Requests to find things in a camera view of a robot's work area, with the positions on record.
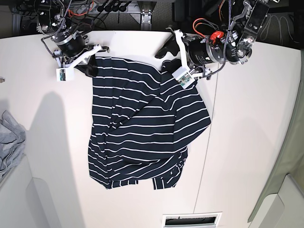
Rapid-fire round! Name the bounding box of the grey cloth pile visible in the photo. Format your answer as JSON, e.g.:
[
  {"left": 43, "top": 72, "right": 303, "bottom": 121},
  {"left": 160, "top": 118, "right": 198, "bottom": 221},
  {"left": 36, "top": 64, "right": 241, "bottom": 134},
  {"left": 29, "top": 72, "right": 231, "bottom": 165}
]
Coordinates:
[{"left": 0, "top": 110, "right": 26, "bottom": 181}]

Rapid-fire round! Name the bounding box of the white vent slot frame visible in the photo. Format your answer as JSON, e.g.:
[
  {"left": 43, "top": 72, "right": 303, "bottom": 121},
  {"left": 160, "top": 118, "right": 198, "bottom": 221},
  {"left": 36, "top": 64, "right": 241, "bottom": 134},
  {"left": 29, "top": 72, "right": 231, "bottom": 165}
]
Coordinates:
[{"left": 161, "top": 212, "right": 222, "bottom": 228}]

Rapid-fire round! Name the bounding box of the navy white striped t-shirt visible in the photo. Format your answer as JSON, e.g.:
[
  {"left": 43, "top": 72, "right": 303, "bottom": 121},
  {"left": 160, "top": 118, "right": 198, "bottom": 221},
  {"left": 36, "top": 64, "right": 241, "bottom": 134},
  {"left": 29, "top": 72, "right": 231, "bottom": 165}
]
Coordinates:
[{"left": 88, "top": 57, "right": 211, "bottom": 190}]

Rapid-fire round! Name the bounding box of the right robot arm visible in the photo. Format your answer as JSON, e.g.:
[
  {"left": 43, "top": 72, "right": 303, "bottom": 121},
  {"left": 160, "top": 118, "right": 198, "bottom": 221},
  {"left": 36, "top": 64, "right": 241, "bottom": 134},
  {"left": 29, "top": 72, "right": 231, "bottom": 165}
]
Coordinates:
[{"left": 34, "top": 0, "right": 110, "bottom": 81}]

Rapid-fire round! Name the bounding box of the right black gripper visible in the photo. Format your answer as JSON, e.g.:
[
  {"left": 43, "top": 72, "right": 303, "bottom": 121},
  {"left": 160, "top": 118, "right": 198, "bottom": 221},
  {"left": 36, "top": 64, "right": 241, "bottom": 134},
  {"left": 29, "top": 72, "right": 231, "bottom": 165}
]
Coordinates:
[{"left": 51, "top": 32, "right": 110, "bottom": 77}]

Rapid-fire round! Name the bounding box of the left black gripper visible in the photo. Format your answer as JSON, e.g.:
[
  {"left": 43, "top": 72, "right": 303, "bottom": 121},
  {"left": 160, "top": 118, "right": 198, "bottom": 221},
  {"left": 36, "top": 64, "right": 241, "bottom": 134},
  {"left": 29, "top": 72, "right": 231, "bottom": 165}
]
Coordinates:
[{"left": 154, "top": 27, "right": 224, "bottom": 73}]

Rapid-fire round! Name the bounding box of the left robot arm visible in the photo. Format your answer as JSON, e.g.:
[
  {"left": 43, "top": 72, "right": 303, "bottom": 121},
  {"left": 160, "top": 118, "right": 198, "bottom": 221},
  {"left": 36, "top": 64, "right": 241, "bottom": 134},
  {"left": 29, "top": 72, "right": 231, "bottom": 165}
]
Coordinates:
[{"left": 155, "top": 0, "right": 269, "bottom": 77}]

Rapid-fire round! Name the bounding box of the aluminium frame post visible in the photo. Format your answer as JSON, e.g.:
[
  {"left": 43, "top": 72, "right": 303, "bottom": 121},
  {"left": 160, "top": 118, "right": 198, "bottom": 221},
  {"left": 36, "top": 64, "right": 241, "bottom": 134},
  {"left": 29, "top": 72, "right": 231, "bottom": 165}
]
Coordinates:
[{"left": 137, "top": 0, "right": 157, "bottom": 31}]

